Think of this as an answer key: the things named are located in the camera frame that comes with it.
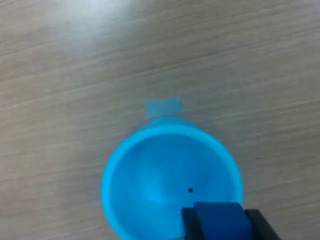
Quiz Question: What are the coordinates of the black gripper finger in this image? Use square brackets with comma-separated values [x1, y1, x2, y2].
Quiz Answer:
[244, 208, 282, 240]
[181, 207, 206, 240]

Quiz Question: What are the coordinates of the blue plastic cup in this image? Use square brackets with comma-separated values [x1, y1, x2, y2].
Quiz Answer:
[99, 116, 244, 240]

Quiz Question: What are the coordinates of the blue cube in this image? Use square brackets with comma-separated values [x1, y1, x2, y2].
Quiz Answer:
[193, 201, 253, 240]

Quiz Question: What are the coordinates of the small tape patch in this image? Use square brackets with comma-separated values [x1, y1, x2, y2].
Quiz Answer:
[144, 96, 185, 120]

